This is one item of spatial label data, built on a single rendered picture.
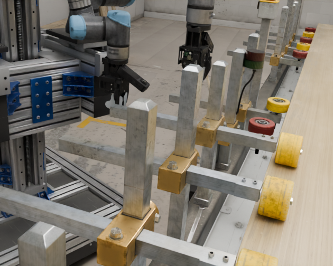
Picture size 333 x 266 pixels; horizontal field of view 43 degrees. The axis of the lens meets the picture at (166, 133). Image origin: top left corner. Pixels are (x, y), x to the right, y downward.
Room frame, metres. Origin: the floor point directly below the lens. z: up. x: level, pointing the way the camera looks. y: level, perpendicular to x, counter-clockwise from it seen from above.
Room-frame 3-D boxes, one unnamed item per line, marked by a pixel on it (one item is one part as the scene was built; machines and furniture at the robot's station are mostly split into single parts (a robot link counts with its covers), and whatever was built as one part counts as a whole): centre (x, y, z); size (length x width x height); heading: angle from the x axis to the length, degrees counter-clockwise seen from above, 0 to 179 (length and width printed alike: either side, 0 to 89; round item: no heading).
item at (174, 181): (0.81, -0.04, 0.95); 0.14 x 0.06 x 0.05; 161
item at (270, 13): (1.78, -0.37, 1.18); 0.07 x 0.07 x 0.08; 71
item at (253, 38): (1.54, -0.29, 0.89); 0.04 x 0.04 x 0.48; 71
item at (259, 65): (1.29, -0.25, 1.08); 0.06 x 0.06 x 0.02
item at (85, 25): (1.38, 0.29, 1.13); 0.11 x 0.11 x 0.08; 16
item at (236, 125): (1.28, -0.20, 0.85); 0.14 x 0.06 x 0.05; 161
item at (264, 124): (1.23, -0.29, 0.85); 0.08 x 0.08 x 0.11
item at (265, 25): (1.79, -0.37, 0.93); 0.05 x 0.05 x 0.45; 71
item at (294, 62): (2.47, -0.53, 0.83); 0.44 x 0.03 x 0.04; 71
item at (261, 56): (1.29, -0.25, 1.10); 0.06 x 0.06 x 0.02
